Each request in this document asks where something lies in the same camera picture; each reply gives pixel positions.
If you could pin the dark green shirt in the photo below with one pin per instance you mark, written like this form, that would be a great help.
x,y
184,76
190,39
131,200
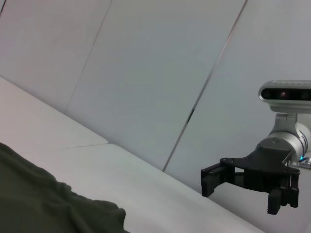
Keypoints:
x,y
36,199

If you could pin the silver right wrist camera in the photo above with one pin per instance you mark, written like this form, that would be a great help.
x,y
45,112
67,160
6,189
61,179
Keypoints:
x,y
284,94

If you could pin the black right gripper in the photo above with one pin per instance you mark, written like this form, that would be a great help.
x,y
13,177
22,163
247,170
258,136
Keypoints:
x,y
262,170

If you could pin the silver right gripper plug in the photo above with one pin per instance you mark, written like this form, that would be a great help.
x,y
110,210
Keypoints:
x,y
302,165

